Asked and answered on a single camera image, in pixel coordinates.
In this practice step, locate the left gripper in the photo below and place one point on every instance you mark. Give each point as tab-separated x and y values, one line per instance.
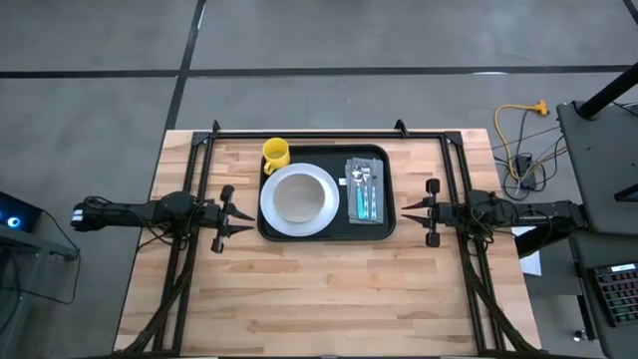
222	214

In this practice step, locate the black pole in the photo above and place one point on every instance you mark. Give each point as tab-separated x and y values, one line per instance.
610	90

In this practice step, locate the yellow mug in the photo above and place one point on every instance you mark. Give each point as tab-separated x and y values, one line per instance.
276	149

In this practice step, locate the black power adapter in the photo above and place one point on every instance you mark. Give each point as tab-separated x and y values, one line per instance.
524	167

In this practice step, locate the grey cloth napkin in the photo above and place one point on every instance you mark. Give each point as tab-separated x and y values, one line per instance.
381	189

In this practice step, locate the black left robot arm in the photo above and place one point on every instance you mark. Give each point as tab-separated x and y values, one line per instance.
124	214

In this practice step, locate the black plastic tray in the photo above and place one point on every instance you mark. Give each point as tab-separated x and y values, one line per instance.
364	232

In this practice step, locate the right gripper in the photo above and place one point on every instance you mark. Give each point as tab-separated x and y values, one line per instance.
433	214

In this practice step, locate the white paper sheet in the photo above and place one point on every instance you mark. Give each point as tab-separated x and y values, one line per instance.
532	261

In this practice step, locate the black aluminium table frame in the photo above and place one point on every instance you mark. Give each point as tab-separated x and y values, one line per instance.
324	135

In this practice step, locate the computer with blue light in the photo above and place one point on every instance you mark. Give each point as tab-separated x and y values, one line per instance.
20	214

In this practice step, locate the keypad with coloured keys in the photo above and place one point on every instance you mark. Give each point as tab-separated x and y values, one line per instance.
620	294

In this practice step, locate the grey desk under keypad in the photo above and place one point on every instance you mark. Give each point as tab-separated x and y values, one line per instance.
613	344

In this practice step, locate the pale grey bowl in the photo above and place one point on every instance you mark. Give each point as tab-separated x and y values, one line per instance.
299	198

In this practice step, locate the white round plate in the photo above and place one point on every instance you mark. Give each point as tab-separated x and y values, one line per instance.
271	214

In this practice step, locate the grey side desk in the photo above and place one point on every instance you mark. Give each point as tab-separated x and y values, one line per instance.
30	242

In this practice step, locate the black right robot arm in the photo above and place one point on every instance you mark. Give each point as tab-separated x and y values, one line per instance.
538	214

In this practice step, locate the grey cart top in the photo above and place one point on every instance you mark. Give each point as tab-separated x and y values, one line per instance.
603	164

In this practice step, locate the small caster wheel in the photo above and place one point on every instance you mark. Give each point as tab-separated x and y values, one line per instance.
579	335

